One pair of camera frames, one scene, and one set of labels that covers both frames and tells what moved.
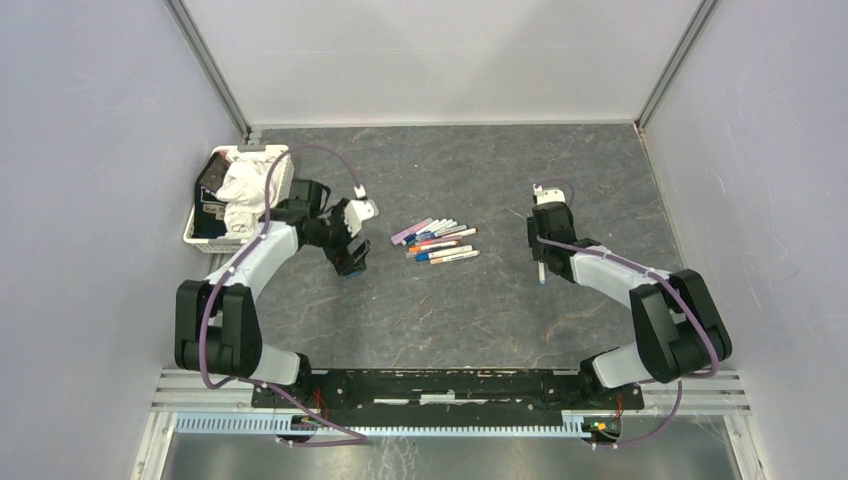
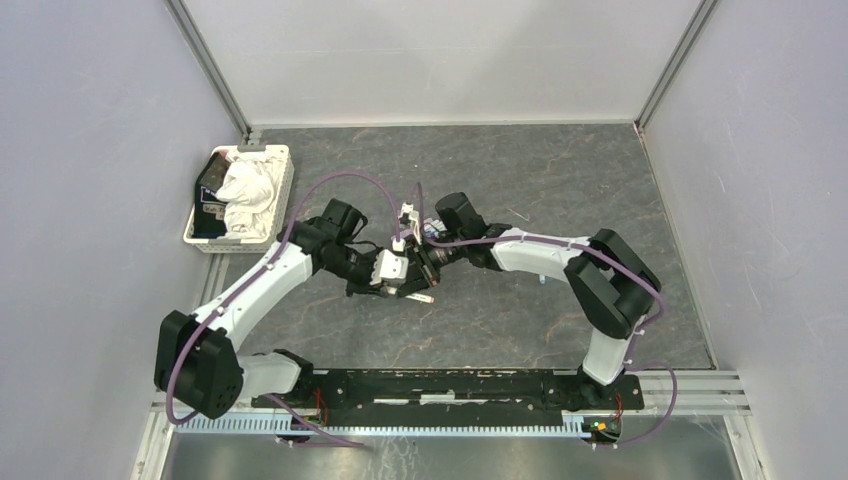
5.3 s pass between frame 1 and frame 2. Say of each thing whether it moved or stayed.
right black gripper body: moved
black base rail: stayed
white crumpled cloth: stayed
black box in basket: stayed
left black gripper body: moved
